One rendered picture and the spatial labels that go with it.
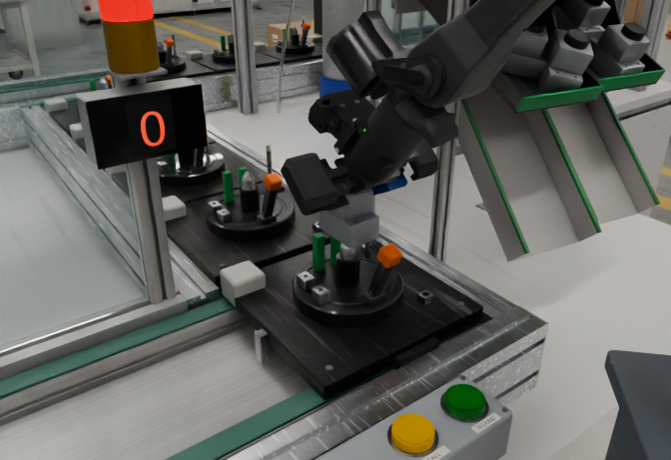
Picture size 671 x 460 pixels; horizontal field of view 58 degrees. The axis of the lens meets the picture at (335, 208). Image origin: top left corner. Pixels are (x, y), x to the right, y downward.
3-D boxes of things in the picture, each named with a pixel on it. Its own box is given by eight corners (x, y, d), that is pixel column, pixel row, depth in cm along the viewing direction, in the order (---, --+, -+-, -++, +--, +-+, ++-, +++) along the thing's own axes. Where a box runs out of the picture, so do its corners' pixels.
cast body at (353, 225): (379, 238, 71) (381, 185, 68) (349, 249, 69) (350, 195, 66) (337, 213, 77) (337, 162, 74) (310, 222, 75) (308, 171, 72)
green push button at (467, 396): (492, 414, 60) (494, 399, 59) (464, 432, 58) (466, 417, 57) (462, 391, 63) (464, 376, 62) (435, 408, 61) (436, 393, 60)
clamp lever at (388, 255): (385, 295, 71) (403, 253, 66) (372, 301, 70) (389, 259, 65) (367, 274, 73) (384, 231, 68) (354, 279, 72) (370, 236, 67)
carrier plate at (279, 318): (482, 319, 75) (484, 304, 74) (325, 401, 62) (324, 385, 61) (362, 242, 92) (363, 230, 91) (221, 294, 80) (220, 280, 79)
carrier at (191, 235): (356, 238, 93) (358, 164, 88) (216, 289, 81) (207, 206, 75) (277, 188, 111) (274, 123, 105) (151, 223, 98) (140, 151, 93)
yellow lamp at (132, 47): (167, 69, 62) (161, 20, 59) (119, 76, 59) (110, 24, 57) (150, 60, 65) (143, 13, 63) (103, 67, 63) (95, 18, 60)
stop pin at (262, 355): (270, 360, 71) (269, 333, 70) (262, 364, 71) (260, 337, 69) (264, 354, 72) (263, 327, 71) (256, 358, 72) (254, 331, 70)
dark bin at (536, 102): (594, 101, 77) (626, 53, 72) (515, 115, 72) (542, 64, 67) (480, -15, 93) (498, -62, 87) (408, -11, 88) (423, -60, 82)
